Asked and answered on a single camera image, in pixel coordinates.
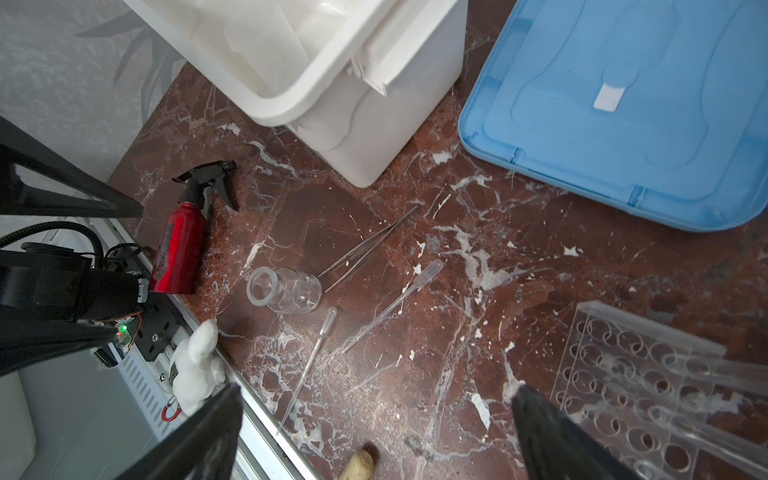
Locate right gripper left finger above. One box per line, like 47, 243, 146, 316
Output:
118, 384, 243, 479

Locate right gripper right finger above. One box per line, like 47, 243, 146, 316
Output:
511, 385, 638, 480

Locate clear acrylic test tube rack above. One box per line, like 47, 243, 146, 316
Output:
548, 299, 768, 480

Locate small clear glass beaker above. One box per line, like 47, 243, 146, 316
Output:
246, 266, 322, 315

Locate metal tweezers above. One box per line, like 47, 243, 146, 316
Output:
318, 205, 420, 294

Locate blue plastic bin lid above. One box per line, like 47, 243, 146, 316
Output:
458, 1, 767, 233

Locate white plastic storage bin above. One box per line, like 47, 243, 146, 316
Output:
131, 1, 468, 188

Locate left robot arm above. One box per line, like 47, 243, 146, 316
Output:
1, 120, 148, 375

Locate white plastic figurine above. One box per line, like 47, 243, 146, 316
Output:
171, 319, 226, 416

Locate red spray bottle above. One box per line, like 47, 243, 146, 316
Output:
149, 161, 238, 294

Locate aluminium front rail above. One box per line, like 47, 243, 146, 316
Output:
89, 215, 325, 480

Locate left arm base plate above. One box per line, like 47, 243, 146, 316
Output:
128, 293, 182, 362

